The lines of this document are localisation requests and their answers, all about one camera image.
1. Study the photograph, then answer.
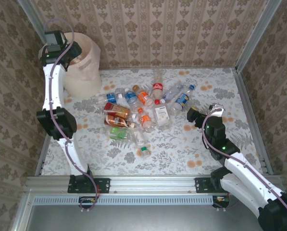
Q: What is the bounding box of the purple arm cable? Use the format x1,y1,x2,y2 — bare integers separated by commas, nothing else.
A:
46,18,100,214
200,107,287,223

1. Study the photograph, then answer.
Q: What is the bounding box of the ribbed water bottle blue label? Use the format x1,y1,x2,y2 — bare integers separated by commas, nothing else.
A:
124,88,141,113

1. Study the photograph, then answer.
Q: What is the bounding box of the square bottle white label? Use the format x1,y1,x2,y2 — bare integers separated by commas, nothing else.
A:
153,100,172,128

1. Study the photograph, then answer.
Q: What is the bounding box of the white plastic bin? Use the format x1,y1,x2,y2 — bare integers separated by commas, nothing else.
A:
38,32,103,99

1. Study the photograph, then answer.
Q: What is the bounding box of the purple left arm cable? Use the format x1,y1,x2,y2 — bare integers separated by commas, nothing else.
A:
46,18,100,214

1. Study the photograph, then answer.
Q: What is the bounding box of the red label cola bottle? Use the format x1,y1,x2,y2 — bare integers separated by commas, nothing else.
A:
152,69,165,105

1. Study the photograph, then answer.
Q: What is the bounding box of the aluminium table side rail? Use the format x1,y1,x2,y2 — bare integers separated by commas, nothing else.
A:
232,68,274,175
34,134,51,176

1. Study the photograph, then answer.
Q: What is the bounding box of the aluminium frame post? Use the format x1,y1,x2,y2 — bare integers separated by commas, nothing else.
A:
235,0,283,73
17,0,48,45

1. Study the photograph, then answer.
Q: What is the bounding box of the grey slotted cable duct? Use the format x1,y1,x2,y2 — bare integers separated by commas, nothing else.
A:
32,194,217,206

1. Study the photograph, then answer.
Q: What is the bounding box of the aluminium lower frame bar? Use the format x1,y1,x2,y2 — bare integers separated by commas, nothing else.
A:
11,192,35,231

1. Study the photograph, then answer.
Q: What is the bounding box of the small bottle green cap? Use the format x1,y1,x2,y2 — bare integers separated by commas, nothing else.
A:
139,143,151,159

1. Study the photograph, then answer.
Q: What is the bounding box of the blue yellow label bottle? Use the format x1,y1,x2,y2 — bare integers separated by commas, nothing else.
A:
170,84,196,114

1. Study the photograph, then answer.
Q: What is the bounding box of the clear unlabelled bottle white cap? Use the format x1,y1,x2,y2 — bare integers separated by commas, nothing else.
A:
160,81,184,103

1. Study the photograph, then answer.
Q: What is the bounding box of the orange label bottle brown cap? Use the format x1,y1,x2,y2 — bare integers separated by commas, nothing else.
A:
132,84,154,107

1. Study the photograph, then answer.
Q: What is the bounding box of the black connector with coloured wires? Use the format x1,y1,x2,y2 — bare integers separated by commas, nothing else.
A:
212,194,231,209
79,196,98,205

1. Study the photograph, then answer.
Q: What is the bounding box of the long aluminium mounting rail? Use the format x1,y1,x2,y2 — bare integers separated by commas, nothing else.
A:
24,175,285,194

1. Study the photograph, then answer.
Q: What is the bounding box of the dark brown drink bottle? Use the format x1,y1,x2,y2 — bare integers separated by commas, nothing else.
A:
103,115,136,128

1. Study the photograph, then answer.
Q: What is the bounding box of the green label clear bottle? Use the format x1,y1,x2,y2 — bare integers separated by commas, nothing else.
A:
101,127,130,141

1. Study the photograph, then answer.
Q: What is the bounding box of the grey metal plate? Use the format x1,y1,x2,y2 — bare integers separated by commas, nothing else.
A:
25,204,266,231

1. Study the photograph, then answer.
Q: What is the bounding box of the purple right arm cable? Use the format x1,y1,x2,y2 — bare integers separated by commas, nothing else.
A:
200,107,287,223

